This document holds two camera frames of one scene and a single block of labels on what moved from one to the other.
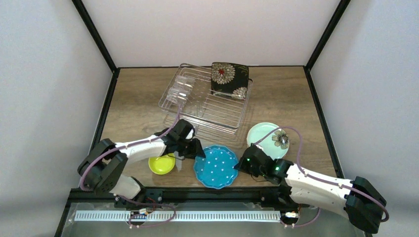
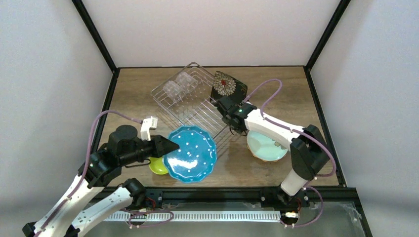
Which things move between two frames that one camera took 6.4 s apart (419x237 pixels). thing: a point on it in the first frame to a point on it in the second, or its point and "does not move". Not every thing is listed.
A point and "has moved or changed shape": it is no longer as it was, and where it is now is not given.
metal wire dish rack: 189,94 has moved or changed shape
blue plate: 217,170 to 195,158
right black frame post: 334,20 does not move
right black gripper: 248,162 to 223,106
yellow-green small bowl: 162,165 does not move
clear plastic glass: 178,95 has moved or changed shape
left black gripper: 191,147 to 153,145
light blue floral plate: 270,137 does not move
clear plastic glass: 184,83 has moved or changed shape
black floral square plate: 230,80 has moved or changed shape
